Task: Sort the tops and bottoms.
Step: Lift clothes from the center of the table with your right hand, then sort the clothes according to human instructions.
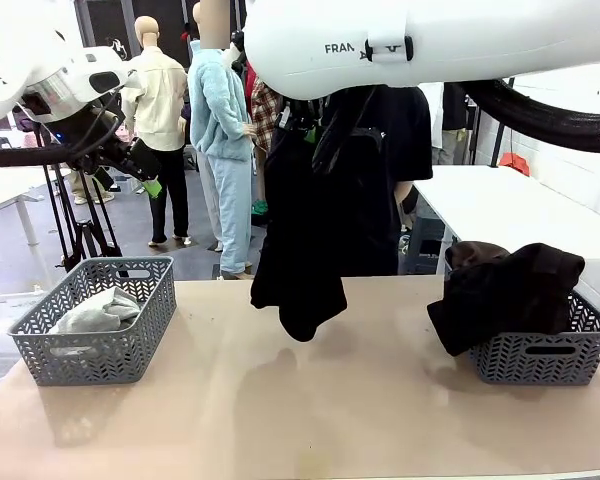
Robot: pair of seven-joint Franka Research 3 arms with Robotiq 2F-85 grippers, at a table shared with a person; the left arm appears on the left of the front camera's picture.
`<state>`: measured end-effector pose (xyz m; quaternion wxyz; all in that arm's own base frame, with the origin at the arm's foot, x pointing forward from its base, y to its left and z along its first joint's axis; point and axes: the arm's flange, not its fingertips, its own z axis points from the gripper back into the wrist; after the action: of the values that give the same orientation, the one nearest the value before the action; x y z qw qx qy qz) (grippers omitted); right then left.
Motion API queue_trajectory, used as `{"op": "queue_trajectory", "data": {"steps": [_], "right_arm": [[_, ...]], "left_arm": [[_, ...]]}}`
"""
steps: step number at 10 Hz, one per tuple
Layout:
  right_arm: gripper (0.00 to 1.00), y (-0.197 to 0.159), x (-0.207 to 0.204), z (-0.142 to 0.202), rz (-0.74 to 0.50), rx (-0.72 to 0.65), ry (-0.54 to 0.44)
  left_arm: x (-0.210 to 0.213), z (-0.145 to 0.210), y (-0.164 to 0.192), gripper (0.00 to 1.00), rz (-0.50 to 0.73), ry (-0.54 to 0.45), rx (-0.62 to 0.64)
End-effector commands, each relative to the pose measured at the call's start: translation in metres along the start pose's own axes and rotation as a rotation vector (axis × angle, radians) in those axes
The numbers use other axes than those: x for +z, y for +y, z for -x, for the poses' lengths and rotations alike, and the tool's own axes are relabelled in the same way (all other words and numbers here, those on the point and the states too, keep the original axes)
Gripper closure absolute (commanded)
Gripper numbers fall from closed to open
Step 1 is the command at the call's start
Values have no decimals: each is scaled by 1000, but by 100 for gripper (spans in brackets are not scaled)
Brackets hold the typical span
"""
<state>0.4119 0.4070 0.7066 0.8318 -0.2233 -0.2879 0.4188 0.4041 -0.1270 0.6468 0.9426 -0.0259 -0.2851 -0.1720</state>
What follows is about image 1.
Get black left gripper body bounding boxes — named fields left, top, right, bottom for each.
left=71, top=138, right=150, bottom=185

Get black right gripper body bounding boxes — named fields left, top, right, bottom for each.
left=278, top=98, right=325, bottom=132

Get black shirt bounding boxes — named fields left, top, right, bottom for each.
left=249, top=84, right=399, bottom=344

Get light grey t-shirt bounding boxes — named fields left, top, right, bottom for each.
left=47, top=285, right=142, bottom=335

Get black trousers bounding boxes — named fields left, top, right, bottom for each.
left=426, top=243, right=586, bottom=357

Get person's left forearm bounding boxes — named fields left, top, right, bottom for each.
left=396, top=179, right=417, bottom=216

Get person in background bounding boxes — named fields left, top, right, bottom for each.
left=67, top=169, right=116, bottom=206

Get mannequin in plaid hoodie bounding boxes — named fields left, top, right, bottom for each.
left=249, top=74, right=284, bottom=151

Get mannequin in cream shirt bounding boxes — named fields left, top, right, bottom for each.
left=121, top=15, right=190, bottom=247

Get mannequin in blue fleece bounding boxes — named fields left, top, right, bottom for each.
left=187, top=0, right=256, bottom=280

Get person in black t-shirt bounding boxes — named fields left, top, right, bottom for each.
left=324, top=84, right=435, bottom=277

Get white side table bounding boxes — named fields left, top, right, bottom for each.
left=0, top=167, right=74, bottom=287

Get mannequin in white shirt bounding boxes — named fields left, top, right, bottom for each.
left=419, top=82, right=447, bottom=166

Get mannequin in black shirt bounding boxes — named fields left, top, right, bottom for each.
left=442, top=82, right=480, bottom=166

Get dark grey stool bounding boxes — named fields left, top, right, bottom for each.
left=407, top=214, right=447, bottom=275

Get grey plastic basket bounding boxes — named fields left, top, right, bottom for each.
left=444, top=259, right=600, bottom=386
left=8, top=256, right=177, bottom=387

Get black light stand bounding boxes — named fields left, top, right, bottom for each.
left=489, top=77, right=516, bottom=169

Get red cloth item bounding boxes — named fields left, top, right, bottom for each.
left=498, top=152, right=531, bottom=177

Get white work table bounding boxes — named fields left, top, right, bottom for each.
left=414, top=164, right=600, bottom=261

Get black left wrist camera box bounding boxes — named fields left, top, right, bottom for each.
left=124, top=138, right=162, bottom=180

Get black camera tripod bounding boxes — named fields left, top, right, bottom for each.
left=34, top=124, right=124, bottom=271

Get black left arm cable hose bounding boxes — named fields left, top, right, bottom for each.
left=0, top=94, right=127, bottom=169

